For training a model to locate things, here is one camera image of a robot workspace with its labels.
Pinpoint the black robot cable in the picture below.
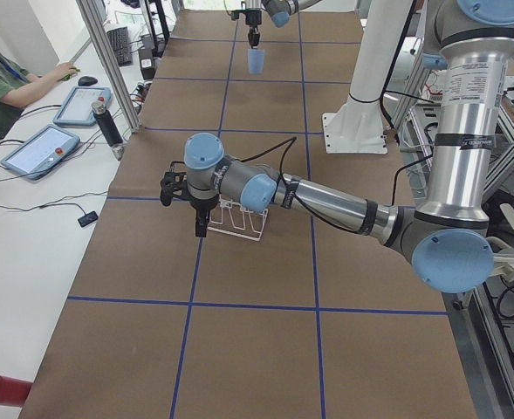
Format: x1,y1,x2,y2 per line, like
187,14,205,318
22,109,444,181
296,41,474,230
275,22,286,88
238,135,436,232

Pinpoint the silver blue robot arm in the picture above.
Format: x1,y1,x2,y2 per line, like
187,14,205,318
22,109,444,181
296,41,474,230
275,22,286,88
182,1,514,293
236,0,319,49

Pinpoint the teach pendant tablet far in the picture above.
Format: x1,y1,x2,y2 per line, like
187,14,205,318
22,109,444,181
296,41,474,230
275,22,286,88
52,86,112,127

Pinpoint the person in green shirt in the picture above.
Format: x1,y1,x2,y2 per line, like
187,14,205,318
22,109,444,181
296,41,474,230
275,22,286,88
0,52,79,140

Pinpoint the aluminium frame post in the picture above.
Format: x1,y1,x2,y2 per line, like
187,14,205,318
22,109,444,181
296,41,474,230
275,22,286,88
76,0,140,134

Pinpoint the white wire cup holder rack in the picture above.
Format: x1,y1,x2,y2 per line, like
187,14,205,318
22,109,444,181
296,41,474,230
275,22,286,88
208,197,268,242

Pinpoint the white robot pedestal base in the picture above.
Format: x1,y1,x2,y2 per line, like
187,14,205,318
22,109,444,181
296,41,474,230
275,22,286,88
323,0,415,155

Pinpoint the teach pendant tablet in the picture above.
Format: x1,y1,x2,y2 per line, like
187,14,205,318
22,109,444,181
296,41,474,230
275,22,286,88
52,86,112,127
1,124,80,180

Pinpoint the black cylindrical bottle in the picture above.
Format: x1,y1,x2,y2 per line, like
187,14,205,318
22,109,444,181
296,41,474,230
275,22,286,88
92,100,125,161

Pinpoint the red cylinder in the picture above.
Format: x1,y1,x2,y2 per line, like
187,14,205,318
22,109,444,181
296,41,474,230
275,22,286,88
0,375,32,408

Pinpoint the teach pendant tablet near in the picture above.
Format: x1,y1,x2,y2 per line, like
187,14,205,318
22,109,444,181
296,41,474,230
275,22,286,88
1,124,80,180

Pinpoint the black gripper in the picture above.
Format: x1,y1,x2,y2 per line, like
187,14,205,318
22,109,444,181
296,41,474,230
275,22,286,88
190,195,217,237
243,8,262,47

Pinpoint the black computer mouse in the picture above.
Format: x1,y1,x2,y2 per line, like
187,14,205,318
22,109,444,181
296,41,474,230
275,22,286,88
78,76,98,86

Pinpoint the small black device on table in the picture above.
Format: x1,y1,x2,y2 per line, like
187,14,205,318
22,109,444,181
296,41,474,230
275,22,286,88
78,211,99,228

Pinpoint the black keyboard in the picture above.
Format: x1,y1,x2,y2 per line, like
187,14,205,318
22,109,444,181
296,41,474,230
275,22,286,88
106,27,133,66

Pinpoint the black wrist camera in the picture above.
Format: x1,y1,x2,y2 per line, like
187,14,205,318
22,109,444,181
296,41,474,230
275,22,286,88
160,161,191,207

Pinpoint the light blue plastic cup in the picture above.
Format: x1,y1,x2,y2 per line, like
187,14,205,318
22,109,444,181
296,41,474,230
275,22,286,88
247,48,265,75

